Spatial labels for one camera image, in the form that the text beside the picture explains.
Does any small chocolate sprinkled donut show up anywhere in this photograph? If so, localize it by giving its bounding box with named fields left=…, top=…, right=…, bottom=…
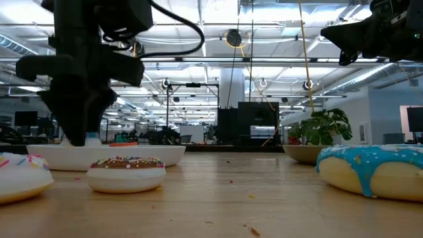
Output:
left=86, top=156, right=167, bottom=194

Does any grey shallow plate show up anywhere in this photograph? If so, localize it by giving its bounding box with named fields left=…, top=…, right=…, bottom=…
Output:
left=283, top=144, right=327, bottom=165

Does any large black cabinet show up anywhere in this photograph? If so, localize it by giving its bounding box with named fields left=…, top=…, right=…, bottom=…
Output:
left=217, top=101, right=280, bottom=146

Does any white building column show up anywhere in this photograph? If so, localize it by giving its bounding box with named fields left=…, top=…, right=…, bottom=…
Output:
left=219, top=67, right=245, bottom=110

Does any white round plate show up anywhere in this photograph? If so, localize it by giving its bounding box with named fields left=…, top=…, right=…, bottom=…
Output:
left=26, top=144, right=186, bottom=172

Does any black monitor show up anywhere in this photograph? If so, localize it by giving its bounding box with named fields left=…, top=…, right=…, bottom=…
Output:
left=14, top=110, right=38, bottom=127
left=406, top=106, right=423, bottom=133

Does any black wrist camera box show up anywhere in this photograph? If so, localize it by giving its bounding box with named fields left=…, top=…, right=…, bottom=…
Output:
left=95, top=0, right=155, bottom=34

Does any yellow hanging cord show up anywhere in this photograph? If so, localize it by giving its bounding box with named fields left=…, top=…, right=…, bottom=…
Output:
left=297, top=0, right=315, bottom=113

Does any black hanging cable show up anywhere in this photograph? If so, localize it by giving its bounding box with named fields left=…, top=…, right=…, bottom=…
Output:
left=249, top=0, right=254, bottom=103

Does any silver ventilation duct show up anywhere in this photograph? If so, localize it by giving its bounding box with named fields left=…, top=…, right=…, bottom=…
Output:
left=322, top=62, right=395, bottom=97

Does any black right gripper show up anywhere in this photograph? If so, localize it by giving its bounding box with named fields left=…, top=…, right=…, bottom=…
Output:
left=320, top=0, right=409, bottom=67

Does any black aluminium table frame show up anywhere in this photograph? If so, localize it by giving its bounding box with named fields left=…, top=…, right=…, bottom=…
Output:
left=0, top=143, right=285, bottom=153

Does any white board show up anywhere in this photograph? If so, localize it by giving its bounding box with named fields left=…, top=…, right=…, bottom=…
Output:
left=180, top=124, right=205, bottom=144

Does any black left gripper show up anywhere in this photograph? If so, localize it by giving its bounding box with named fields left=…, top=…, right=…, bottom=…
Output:
left=15, top=36, right=145, bottom=147

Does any large blue iced donut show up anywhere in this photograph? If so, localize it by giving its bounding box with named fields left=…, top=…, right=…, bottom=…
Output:
left=315, top=144, right=423, bottom=203

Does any green potted plant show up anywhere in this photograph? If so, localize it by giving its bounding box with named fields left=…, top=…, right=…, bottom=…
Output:
left=287, top=108, right=354, bottom=146

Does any small white sprinkled donut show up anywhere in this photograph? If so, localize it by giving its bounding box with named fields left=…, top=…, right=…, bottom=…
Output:
left=0, top=152, right=55, bottom=205

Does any grey office chair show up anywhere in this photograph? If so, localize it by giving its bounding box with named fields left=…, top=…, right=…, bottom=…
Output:
left=383, top=132, right=406, bottom=145

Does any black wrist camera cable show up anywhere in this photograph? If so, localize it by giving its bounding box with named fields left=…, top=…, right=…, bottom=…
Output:
left=102, top=0, right=205, bottom=59

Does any black gantry frame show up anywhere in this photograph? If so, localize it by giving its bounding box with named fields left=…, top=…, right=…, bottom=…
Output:
left=166, top=82, right=220, bottom=133

